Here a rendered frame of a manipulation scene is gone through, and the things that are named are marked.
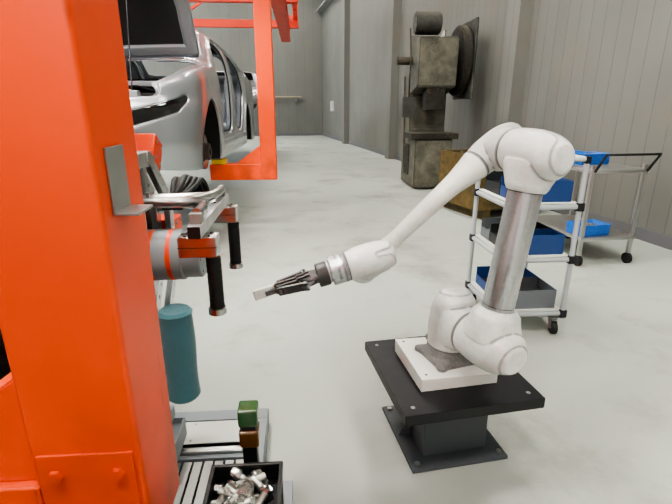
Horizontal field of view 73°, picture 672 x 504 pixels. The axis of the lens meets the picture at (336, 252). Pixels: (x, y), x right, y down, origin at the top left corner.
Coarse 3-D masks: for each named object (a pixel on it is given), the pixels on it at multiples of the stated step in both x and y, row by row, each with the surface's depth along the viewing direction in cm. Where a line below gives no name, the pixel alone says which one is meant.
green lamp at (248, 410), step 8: (248, 400) 94; (256, 400) 94; (240, 408) 91; (248, 408) 91; (256, 408) 91; (240, 416) 90; (248, 416) 90; (256, 416) 91; (240, 424) 91; (248, 424) 91; (256, 424) 91
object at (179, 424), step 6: (174, 420) 164; (180, 420) 164; (174, 426) 163; (180, 426) 160; (174, 432) 160; (180, 432) 158; (186, 432) 166; (174, 438) 157; (180, 438) 158; (180, 444) 158; (180, 450) 158
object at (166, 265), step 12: (156, 240) 119; (168, 240) 119; (156, 252) 118; (168, 252) 118; (156, 264) 118; (168, 264) 119; (180, 264) 119; (192, 264) 120; (204, 264) 126; (156, 276) 121; (168, 276) 121; (180, 276) 122; (192, 276) 124
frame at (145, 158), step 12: (144, 156) 122; (156, 168) 132; (156, 180) 133; (156, 192) 143; (168, 192) 143; (156, 216) 144; (168, 216) 145; (156, 228) 146; (168, 228) 146; (156, 288) 145; (168, 288) 145; (156, 300) 143; (168, 300) 143
